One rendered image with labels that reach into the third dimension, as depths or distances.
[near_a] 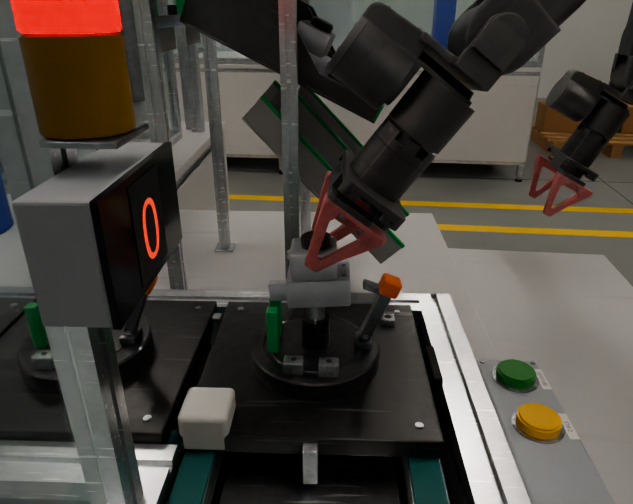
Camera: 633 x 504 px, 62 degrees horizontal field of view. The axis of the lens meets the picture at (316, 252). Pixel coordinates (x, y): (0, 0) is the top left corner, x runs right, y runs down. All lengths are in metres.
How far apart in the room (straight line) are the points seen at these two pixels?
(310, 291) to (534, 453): 0.25
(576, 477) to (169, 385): 0.39
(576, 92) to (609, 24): 8.60
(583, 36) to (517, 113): 5.00
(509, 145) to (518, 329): 3.77
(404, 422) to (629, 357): 0.46
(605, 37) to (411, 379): 9.13
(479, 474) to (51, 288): 0.37
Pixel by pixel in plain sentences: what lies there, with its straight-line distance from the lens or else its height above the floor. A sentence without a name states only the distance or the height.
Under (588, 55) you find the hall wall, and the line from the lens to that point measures 9.53.
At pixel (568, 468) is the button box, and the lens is 0.54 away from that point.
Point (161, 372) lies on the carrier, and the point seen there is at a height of 0.97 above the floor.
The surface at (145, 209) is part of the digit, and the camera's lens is 0.32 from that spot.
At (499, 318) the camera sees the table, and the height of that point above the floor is 0.86.
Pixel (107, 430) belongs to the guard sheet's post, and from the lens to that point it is 0.41.
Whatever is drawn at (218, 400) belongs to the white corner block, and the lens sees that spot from 0.52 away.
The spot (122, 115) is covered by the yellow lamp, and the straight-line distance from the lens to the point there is 0.30.
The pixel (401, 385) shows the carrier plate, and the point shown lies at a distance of 0.56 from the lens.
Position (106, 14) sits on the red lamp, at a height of 1.32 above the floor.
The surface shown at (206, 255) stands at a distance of 1.10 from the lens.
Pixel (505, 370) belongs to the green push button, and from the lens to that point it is 0.61.
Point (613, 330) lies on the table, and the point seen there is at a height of 0.86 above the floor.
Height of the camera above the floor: 1.32
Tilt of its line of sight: 25 degrees down
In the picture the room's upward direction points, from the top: straight up
